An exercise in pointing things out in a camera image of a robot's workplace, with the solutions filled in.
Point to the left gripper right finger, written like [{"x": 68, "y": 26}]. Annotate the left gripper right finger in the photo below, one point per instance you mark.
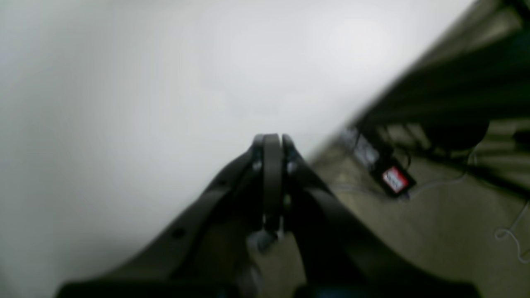
[{"x": 342, "y": 258}]

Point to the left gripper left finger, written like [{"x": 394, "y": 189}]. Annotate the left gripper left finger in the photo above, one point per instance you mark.
[{"x": 203, "y": 252}]

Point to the black power strip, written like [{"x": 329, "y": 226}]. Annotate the black power strip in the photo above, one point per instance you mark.
[{"x": 377, "y": 157}]

